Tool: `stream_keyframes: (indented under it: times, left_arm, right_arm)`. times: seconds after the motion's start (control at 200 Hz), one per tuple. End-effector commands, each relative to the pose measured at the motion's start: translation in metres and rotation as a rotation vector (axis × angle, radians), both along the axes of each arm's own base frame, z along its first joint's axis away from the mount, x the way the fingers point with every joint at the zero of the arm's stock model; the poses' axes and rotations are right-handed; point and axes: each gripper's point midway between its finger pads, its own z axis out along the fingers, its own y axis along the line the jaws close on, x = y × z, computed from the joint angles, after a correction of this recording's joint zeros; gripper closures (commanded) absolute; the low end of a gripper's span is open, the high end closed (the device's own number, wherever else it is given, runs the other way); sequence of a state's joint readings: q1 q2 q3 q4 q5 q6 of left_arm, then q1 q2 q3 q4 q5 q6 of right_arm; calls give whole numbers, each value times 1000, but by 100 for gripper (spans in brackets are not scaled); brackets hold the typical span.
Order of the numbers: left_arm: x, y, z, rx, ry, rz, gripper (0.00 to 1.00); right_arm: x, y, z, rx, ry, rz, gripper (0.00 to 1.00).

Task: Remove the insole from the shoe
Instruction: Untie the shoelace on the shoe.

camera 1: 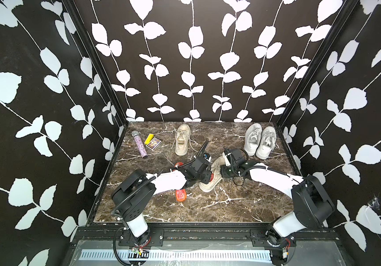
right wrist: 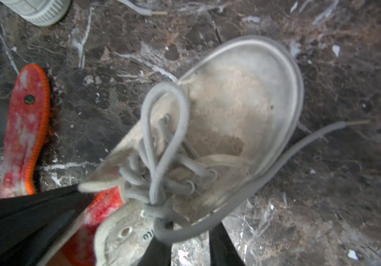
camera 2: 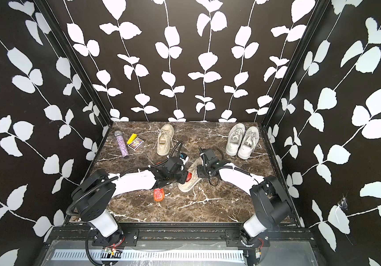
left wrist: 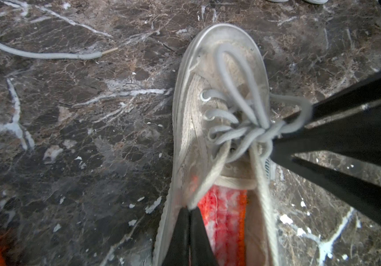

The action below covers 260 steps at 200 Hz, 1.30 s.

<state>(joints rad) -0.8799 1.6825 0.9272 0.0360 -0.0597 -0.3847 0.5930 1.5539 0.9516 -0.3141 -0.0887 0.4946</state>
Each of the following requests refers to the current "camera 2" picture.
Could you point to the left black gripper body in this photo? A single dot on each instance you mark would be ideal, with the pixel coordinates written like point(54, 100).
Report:
point(180, 177)

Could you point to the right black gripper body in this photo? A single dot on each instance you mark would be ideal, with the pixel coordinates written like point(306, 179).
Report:
point(204, 171)

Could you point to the beige lace sneaker one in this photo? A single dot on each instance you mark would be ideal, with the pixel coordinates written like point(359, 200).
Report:
point(192, 178)
point(164, 139)

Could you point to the red orange insole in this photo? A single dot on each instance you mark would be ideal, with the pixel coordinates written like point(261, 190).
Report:
point(158, 194)

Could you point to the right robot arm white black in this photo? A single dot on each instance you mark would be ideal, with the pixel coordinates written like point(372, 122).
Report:
point(270, 201)

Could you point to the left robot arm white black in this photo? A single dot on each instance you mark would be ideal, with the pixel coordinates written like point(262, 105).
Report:
point(91, 198)

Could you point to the white sneaker inner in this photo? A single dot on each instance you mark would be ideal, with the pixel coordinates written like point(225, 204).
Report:
point(235, 137)

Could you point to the white sneaker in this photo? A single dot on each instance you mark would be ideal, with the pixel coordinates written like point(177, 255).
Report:
point(249, 143)
point(235, 137)

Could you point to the purple card box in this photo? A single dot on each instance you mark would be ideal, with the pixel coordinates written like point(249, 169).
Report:
point(136, 143)

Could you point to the white sneaker outer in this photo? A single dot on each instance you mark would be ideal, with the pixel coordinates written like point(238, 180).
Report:
point(249, 143)

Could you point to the yellow small block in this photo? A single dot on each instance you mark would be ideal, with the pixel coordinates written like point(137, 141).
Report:
point(131, 139)

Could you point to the purple glitter bottle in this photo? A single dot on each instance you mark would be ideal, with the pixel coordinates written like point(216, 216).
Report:
point(121, 143)

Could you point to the white ventilation grille strip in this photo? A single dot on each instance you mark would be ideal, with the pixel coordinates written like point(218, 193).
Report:
point(169, 255)

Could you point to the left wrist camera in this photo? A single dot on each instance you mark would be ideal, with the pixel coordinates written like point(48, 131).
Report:
point(184, 157)

